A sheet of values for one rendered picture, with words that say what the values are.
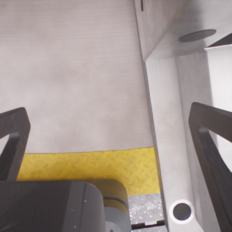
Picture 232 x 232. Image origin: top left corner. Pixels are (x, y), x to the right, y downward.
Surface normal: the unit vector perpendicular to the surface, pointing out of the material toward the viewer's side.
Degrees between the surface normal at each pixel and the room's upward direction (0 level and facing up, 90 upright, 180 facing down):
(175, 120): 0
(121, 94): 0
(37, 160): 0
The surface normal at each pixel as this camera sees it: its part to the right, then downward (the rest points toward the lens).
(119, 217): 0.35, -0.50
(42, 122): 0.00, 0.07
